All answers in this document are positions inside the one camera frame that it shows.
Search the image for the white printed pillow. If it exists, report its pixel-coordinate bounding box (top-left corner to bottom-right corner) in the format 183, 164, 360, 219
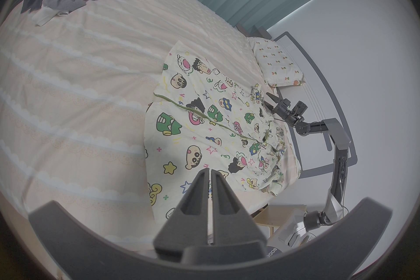
248, 37, 306, 88

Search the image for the grey bedside table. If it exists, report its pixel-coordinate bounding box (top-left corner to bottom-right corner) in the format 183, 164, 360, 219
234, 23, 271, 40

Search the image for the bed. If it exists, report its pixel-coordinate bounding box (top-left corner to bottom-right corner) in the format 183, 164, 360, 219
0, 0, 358, 251

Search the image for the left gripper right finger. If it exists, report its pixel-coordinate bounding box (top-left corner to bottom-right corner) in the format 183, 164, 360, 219
184, 170, 267, 268

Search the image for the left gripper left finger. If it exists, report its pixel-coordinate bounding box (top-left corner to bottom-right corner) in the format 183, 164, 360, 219
154, 169, 210, 262

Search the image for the white printed pyjama top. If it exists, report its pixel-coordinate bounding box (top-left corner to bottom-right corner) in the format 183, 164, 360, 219
143, 48, 287, 223

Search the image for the pale wooden cabinet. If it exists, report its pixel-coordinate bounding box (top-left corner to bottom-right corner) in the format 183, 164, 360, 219
256, 205, 307, 236

